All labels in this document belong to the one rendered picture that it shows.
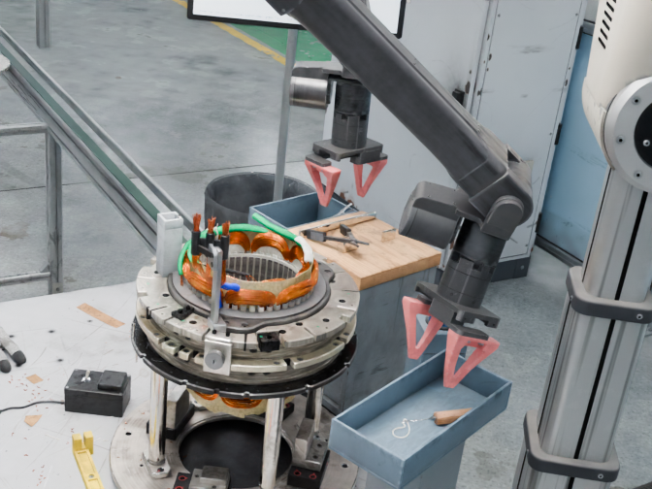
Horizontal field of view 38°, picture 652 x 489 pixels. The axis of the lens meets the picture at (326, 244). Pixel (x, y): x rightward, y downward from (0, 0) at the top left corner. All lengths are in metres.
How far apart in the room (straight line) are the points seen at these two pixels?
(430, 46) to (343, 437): 2.68
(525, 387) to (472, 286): 2.21
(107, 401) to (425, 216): 0.71
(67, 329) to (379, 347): 0.61
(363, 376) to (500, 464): 1.38
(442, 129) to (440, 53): 2.60
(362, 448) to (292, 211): 0.72
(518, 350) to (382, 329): 1.98
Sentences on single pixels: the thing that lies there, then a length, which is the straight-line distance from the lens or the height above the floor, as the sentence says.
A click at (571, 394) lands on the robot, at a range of 1.37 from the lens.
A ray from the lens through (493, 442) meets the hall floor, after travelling 3.03.
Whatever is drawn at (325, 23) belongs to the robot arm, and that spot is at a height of 1.53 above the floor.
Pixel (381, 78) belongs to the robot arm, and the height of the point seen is 1.47.
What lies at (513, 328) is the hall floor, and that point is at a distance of 3.68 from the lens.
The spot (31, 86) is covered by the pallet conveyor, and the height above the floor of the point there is 0.76.
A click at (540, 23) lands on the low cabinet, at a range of 3.63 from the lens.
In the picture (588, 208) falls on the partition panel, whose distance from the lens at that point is 3.96.
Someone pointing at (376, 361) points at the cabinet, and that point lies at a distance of 1.62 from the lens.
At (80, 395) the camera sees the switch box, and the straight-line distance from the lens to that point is 1.61.
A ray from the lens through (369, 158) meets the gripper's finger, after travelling 1.52.
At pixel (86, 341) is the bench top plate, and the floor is 0.78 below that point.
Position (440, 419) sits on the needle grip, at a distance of 1.23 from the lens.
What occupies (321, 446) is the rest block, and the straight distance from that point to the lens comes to 1.48.
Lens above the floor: 1.73
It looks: 25 degrees down
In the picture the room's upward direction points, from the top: 7 degrees clockwise
